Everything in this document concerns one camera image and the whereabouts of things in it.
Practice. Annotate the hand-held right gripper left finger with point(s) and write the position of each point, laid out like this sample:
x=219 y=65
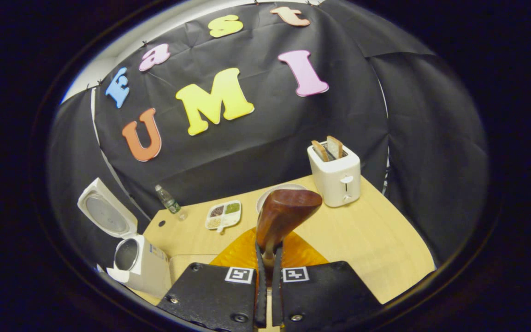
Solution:
x=210 y=295

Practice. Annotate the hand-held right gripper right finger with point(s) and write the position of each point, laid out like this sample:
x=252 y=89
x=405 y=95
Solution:
x=325 y=295

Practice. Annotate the clear rice container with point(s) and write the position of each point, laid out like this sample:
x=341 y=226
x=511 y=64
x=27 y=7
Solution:
x=187 y=265

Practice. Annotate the white rice cooker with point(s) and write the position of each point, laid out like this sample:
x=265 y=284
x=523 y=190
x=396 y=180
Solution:
x=148 y=267

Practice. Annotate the brown wooden spoon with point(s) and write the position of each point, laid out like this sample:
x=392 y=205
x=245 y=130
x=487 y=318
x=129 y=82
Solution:
x=284 y=212

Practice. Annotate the white divided grain dish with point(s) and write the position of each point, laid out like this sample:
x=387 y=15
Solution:
x=223 y=216

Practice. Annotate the clear water bottle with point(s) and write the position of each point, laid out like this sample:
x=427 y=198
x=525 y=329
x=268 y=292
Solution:
x=168 y=202

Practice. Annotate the white toaster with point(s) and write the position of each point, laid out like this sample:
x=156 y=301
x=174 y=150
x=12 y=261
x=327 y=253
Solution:
x=334 y=182

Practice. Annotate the white round plate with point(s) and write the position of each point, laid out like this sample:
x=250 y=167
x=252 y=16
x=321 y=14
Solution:
x=265 y=196

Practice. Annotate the toast slice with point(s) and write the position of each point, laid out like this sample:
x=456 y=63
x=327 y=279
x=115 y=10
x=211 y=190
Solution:
x=334 y=147
x=320 y=151

